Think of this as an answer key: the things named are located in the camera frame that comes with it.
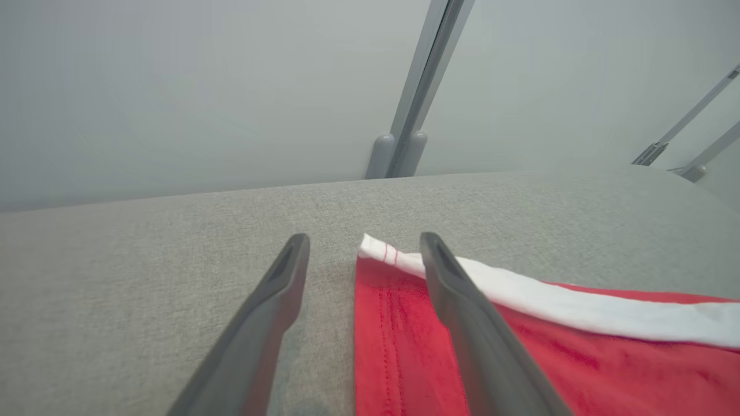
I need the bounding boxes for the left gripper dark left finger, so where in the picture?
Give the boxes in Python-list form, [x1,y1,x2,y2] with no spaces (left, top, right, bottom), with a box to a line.
[166,233,311,416]

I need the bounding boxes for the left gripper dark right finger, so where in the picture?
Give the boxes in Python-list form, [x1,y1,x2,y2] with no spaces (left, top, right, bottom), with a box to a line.
[420,232,573,416]

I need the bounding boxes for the red shorts with Bulls print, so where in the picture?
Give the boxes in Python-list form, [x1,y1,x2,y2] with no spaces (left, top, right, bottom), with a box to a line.
[354,233,740,416]

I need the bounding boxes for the slim grey metal post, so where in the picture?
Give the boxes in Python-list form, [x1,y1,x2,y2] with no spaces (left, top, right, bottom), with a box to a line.
[632,62,740,167]
[668,120,740,184]

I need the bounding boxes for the grey partition post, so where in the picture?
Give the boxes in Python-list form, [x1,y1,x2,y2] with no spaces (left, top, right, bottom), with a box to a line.
[364,0,476,180]

